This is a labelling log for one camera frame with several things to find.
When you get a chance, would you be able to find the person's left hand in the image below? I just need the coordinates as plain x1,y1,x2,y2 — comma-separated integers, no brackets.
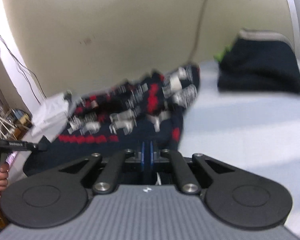
0,163,10,192

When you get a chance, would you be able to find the thin black wall wire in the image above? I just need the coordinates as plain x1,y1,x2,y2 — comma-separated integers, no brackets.
0,24,48,106

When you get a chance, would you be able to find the green cloth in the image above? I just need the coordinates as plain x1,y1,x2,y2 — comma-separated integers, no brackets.
213,45,232,63

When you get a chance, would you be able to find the white pillow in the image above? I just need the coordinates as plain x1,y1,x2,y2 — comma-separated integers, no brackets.
30,90,72,137

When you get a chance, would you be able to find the white folded ironing board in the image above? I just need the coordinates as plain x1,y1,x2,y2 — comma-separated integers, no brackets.
0,109,17,140

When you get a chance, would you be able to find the beige wall cable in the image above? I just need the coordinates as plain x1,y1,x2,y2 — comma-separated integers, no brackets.
188,0,210,63

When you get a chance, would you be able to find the navy red reindeer sweater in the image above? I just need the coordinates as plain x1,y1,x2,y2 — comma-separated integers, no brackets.
23,63,200,176

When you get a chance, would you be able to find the navy garment with white stripes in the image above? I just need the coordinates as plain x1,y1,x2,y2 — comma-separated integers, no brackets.
217,29,300,95

